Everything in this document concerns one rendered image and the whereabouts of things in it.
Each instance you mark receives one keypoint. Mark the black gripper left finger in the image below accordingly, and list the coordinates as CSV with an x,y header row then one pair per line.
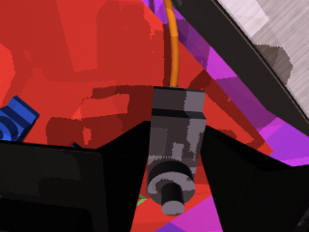
x,y
106,181

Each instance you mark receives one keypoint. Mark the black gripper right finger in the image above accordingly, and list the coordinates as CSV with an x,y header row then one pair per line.
x,y
253,192

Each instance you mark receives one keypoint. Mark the dark grey micro servo with orange cable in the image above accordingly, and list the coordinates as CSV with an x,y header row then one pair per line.
x,y
177,130

